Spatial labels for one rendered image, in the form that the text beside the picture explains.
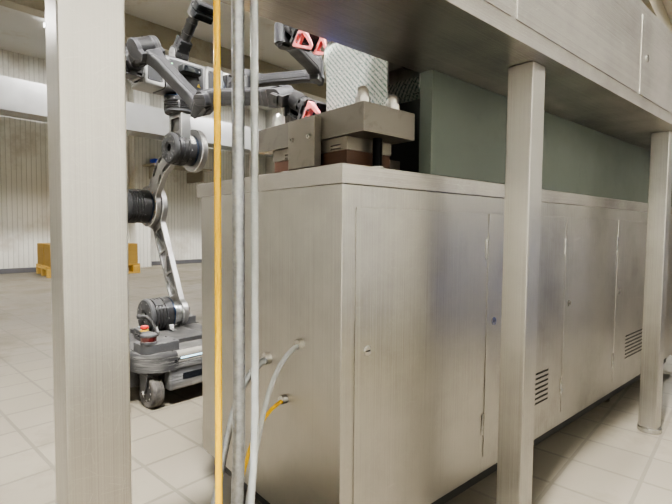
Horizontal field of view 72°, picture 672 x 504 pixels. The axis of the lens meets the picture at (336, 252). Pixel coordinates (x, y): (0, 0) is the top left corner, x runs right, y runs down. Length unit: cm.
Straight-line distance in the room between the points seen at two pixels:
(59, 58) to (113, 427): 36
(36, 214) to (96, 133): 865
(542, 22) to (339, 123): 46
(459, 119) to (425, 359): 59
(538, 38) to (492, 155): 35
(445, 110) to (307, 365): 67
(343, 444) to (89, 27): 81
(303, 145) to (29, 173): 824
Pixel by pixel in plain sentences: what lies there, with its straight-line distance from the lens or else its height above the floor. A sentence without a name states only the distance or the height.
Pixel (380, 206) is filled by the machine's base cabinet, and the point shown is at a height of 82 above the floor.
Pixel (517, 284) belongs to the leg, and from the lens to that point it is 112.
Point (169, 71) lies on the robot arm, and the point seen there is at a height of 136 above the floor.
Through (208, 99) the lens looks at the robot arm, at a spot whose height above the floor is 122.
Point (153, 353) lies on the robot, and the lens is 211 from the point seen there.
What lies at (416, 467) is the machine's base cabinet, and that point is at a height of 21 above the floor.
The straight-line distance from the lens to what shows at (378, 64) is 126.
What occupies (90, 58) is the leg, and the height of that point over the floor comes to 93.
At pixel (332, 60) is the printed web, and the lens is 140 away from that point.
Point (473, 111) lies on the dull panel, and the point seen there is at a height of 107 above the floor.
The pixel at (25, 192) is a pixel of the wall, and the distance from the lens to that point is 913.
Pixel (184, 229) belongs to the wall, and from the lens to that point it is 1018.
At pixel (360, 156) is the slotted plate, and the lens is 104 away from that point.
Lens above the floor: 77
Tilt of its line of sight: 3 degrees down
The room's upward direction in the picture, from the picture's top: 1 degrees clockwise
